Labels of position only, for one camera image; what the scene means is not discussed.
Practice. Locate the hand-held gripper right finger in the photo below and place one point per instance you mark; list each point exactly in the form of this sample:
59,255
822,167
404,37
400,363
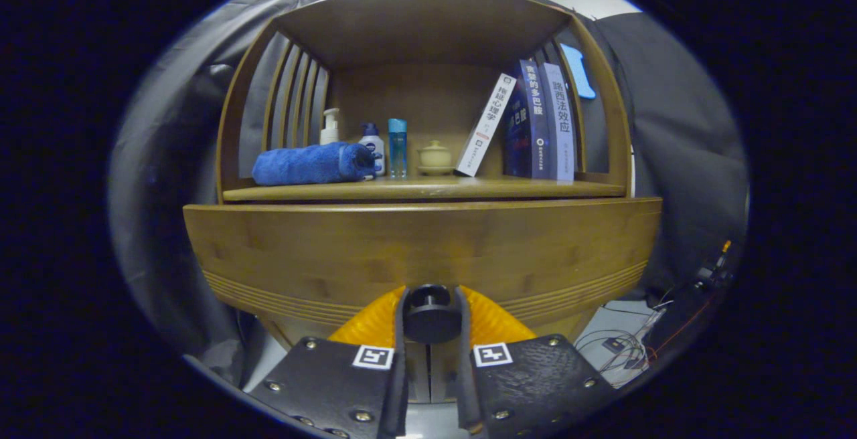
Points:
463,392

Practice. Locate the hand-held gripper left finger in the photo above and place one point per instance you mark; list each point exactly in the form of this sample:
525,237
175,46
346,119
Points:
400,385

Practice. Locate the wooden drawer with black knob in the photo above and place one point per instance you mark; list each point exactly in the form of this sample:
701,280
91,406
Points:
335,251

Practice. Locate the wooden countertop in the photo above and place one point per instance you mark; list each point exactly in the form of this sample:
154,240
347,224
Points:
435,188

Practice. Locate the wooden cabinet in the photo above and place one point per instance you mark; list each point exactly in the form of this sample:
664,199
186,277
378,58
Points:
415,24

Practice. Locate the beige lidded teacup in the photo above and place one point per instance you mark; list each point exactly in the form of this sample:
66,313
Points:
435,156

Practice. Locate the clear blue bottle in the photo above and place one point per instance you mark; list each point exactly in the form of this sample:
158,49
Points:
398,148

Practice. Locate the rolled blue towel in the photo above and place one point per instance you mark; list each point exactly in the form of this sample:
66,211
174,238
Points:
301,164

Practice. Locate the white bottle with blue cap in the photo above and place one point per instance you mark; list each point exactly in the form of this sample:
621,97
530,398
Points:
372,141

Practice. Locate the white pump bottle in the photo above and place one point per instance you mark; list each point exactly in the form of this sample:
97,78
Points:
329,132

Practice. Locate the black equipment with orange parts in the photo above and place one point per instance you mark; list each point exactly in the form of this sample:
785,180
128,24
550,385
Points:
703,278

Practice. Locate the white book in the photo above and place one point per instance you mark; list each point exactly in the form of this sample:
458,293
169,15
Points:
485,124

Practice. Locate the dark blue book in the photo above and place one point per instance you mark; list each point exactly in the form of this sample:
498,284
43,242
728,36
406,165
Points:
529,124

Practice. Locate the pale grey-blue book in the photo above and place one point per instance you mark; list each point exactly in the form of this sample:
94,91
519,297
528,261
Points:
559,124

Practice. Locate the black backdrop cloth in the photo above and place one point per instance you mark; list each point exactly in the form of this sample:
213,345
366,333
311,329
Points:
676,124

